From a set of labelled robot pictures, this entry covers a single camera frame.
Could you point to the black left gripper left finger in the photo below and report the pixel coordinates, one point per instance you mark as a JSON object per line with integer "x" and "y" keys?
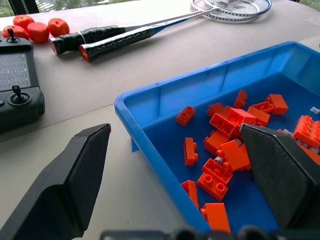
{"x": 62, "y": 195}

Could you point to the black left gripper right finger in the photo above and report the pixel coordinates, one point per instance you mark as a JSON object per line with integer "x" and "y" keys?
{"x": 280, "y": 175}

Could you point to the orange-red plastic building brick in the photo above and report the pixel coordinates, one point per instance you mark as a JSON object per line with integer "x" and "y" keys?
{"x": 307, "y": 130}

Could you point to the black remote controller with joysticks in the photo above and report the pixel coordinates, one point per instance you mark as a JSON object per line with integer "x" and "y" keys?
{"x": 15, "y": 72}

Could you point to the blue plastic tray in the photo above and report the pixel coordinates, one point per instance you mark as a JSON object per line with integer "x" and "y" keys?
{"x": 165, "y": 105}

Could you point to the badminton racket with black grip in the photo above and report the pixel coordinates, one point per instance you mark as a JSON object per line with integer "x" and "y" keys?
{"x": 87, "y": 37}

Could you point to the blue badminton racket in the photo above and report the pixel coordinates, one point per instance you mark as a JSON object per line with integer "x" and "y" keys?
{"x": 117, "y": 42}

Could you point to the black metal frame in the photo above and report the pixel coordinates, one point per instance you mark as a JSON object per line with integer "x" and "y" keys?
{"x": 20, "y": 6}

